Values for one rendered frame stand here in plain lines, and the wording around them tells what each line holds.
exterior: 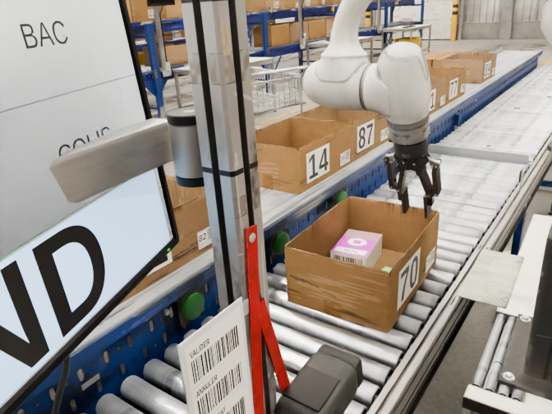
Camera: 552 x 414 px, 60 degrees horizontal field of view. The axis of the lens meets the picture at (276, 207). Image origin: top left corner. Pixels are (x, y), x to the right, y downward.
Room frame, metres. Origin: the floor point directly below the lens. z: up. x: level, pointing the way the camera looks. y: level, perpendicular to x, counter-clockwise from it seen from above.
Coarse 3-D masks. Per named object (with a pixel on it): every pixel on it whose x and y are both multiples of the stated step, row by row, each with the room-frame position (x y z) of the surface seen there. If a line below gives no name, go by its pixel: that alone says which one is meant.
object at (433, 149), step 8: (432, 152) 2.37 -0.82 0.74; (440, 152) 2.35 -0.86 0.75; (448, 152) 2.32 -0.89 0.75; (456, 152) 2.30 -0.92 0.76; (464, 152) 2.28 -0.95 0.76; (472, 152) 2.25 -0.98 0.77; (480, 152) 2.23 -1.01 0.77; (488, 152) 2.21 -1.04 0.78; (496, 152) 2.19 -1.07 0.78; (496, 160) 2.19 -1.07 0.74; (504, 160) 2.16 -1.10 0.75; (512, 160) 2.15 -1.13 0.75; (520, 160) 2.12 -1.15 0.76
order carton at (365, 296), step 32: (320, 224) 1.28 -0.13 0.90; (352, 224) 1.42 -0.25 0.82; (384, 224) 1.36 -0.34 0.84; (416, 224) 1.30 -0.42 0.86; (288, 256) 1.11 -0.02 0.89; (320, 256) 1.05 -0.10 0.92; (384, 256) 1.31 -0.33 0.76; (288, 288) 1.11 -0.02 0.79; (320, 288) 1.05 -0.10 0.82; (352, 288) 1.00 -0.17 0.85; (384, 288) 0.96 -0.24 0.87; (416, 288) 1.12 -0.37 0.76; (352, 320) 1.00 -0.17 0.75; (384, 320) 0.95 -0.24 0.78
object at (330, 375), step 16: (320, 352) 0.49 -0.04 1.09; (336, 352) 0.49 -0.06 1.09; (304, 368) 0.47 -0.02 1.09; (320, 368) 0.47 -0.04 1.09; (336, 368) 0.46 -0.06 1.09; (352, 368) 0.46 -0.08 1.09; (304, 384) 0.44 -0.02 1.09; (320, 384) 0.44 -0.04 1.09; (336, 384) 0.44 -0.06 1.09; (352, 384) 0.45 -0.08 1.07; (288, 400) 0.43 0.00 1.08; (304, 400) 0.42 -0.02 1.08; (320, 400) 0.42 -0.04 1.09; (336, 400) 0.42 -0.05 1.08
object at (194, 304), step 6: (192, 294) 1.03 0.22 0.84; (198, 294) 1.04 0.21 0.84; (186, 300) 1.02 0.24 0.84; (192, 300) 1.02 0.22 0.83; (198, 300) 1.04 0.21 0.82; (204, 300) 1.05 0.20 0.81; (186, 306) 1.01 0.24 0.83; (192, 306) 1.02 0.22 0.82; (198, 306) 1.03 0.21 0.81; (186, 312) 1.00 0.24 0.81; (192, 312) 1.02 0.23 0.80; (198, 312) 1.03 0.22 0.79; (186, 318) 1.01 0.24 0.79; (192, 318) 1.02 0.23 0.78
